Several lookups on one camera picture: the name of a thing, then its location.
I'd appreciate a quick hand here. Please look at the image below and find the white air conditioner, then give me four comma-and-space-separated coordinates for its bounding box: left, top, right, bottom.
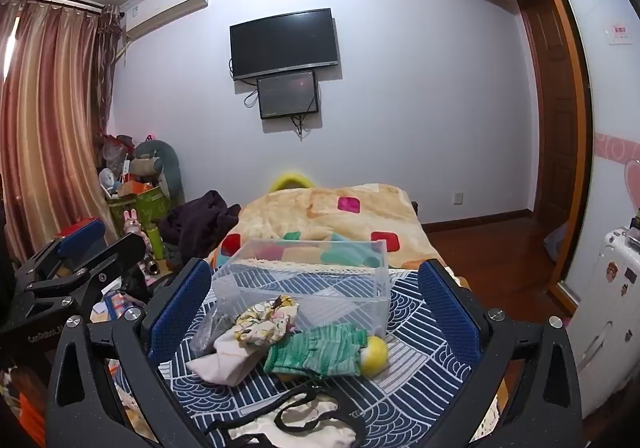
120, 0, 209, 40

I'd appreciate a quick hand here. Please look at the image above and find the green knitted cloth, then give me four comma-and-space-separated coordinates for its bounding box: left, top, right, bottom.
263, 324, 371, 379

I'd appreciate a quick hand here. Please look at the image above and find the clear plastic storage box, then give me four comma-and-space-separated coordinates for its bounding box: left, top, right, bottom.
211, 238, 392, 336

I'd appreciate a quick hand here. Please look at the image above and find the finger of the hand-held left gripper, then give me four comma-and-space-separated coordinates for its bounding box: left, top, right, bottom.
14, 218, 107, 295
27, 232, 147, 325

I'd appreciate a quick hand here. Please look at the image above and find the green bottle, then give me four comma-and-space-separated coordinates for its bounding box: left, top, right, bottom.
149, 223, 165, 260

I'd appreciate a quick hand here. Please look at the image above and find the pink bunny toy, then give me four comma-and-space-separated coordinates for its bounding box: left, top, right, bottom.
122, 209, 147, 241

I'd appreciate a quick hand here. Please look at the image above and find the small white fan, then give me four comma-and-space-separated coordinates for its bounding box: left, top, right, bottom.
98, 168, 121, 196

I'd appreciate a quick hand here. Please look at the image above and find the striped pink curtain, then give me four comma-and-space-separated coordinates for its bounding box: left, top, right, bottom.
0, 0, 123, 264

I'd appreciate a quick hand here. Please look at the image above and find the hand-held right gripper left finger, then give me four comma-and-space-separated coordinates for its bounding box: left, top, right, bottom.
46, 257, 213, 448

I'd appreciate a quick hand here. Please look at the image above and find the dark purple garment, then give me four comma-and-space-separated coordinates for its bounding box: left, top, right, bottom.
159, 189, 242, 264

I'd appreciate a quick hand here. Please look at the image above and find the grey-green plush toy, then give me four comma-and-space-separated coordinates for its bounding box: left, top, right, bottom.
131, 139, 183, 201

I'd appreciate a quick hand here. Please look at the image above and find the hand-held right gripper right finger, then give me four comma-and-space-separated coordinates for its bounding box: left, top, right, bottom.
417, 259, 584, 448

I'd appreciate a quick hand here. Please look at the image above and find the wooden door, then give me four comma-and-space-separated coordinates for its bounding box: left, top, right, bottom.
520, 0, 581, 249

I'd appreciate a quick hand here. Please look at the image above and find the black wall television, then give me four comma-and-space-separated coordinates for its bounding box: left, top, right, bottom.
229, 8, 342, 82

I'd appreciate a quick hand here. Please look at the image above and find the yellow plastic ring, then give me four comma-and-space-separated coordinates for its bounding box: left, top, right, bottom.
268, 171, 316, 192

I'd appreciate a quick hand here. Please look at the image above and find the blue patterned cloth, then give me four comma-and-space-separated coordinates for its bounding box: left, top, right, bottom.
157, 258, 476, 448

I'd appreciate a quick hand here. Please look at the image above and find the white suitcase with stickers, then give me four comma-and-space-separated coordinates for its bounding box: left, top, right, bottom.
570, 227, 640, 381

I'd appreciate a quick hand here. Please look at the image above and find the green cardboard box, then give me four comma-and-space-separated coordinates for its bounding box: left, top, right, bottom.
135, 185, 173, 229

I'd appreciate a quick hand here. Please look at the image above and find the white cloth with black straps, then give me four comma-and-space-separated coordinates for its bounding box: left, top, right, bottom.
202, 385, 368, 448

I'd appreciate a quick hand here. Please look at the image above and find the white sock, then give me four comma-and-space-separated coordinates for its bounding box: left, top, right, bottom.
186, 328, 271, 386

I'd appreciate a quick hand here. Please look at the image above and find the beige blanket with coloured squares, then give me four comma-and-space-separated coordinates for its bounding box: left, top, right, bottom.
207, 184, 446, 274

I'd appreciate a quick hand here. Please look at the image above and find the small black wall monitor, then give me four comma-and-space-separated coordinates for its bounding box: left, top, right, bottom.
257, 71, 320, 120

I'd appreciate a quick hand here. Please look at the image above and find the yellow plush ball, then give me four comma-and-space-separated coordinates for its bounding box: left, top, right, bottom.
360, 335, 390, 377

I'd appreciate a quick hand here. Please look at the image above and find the pink wall border sticker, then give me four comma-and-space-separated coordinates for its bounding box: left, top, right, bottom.
594, 131, 640, 209

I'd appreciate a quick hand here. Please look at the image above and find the floral fabric scrunchie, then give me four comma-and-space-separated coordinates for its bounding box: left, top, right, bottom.
235, 295, 300, 346

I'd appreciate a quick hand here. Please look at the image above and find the grey plastic bag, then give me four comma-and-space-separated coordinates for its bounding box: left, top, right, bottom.
189, 301, 236, 359

